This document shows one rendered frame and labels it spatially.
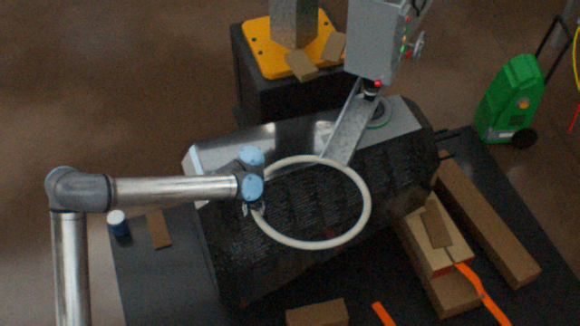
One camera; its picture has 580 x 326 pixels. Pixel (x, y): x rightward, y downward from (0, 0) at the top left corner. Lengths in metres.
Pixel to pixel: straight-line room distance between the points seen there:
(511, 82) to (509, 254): 1.04
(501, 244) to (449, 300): 0.49
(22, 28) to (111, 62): 0.93
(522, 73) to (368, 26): 1.54
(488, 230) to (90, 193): 2.35
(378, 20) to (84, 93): 2.59
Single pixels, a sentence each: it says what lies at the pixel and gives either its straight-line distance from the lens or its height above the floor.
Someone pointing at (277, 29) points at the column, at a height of 0.88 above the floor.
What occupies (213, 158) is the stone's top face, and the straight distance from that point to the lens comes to 2.74.
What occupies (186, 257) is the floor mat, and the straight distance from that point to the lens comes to 3.44.
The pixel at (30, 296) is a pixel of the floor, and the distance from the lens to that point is 3.59.
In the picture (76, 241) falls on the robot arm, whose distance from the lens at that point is 1.96.
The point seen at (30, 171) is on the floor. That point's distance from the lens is 4.11.
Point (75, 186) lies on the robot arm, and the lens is 1.82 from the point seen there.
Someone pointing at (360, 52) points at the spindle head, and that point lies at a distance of 2.56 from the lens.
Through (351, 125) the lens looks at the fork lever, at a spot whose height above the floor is 0.97.
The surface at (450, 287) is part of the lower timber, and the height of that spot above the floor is 0.14.
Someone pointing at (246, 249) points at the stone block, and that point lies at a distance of 2.66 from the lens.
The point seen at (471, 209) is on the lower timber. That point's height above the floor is 0.12.
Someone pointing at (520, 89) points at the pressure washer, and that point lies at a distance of 3.76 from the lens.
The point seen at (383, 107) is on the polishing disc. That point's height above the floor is 0.88.
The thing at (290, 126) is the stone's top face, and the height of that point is 0.85.
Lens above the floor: 2.94
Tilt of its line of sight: 51 degrees down
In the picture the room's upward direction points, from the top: 1 degrees counter-clockwise
